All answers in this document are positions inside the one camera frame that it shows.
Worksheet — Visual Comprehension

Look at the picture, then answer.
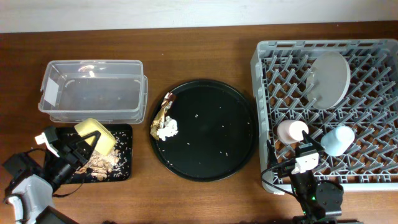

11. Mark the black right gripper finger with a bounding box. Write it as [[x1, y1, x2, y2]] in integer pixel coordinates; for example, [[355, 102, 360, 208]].
[[302, 131, 323, 152], [266, 140, 278, 165]]

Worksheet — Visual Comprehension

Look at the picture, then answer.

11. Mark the yellow bowl with food scraps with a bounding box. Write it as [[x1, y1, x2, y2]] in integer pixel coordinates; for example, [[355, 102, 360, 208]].
[[74, 118, 116, 156]]

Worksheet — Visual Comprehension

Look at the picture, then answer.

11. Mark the pink plastic cup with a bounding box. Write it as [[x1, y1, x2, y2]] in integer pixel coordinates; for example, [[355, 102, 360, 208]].
[[277, 120, 309, 144]]

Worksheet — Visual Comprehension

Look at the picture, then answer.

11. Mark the light blue plastic cup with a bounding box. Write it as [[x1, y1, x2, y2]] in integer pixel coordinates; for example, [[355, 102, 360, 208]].
[[321, 126, 355, 157]]

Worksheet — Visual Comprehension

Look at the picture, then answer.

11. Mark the grey round plate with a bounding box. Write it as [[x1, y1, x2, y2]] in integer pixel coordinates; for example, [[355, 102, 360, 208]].
[[306, 52, 351, 110]]

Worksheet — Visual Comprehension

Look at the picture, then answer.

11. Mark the white tissue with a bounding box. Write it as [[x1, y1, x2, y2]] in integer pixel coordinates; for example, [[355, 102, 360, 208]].
[[156, 116, 178, 141]]

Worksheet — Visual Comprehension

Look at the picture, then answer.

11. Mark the gold brown snack wrapper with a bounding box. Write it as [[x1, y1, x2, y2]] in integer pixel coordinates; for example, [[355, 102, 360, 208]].
[[150, 92, 176, 140]]

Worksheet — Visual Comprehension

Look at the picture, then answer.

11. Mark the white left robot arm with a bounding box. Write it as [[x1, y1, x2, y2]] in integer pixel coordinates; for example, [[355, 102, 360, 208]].
[[2, 129, 101, 223]]

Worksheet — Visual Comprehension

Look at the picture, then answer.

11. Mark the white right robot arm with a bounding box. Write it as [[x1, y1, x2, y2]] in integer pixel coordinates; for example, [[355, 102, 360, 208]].
[[261, 131, 344, 224]]

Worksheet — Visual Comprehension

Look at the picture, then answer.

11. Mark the grey plastic dishwasher rack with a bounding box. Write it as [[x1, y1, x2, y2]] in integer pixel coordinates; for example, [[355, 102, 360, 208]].
[[251, 39, 397, 194]]

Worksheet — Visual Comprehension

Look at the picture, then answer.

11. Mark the pile of food scraps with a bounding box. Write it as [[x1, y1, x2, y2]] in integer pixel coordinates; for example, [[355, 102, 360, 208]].
[[75, 149, 121, 181]]

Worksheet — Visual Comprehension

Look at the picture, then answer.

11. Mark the black rectangular tray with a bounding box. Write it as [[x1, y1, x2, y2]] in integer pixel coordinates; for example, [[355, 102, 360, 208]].
[[67, 124, 132, 184]]

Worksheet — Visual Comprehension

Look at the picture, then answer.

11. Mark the clear plastic bin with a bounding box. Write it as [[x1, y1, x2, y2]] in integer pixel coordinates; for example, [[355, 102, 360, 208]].
[[38, 60, 148, 124]]

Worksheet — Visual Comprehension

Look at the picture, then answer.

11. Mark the black object at bottom edge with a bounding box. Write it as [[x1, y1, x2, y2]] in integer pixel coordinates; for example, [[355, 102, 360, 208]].
[[292, 216, 363, 224]]

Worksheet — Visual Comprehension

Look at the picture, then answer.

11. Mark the round black serving tray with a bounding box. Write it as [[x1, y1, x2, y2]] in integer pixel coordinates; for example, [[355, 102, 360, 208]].
[[150, 80, 258, 182]]

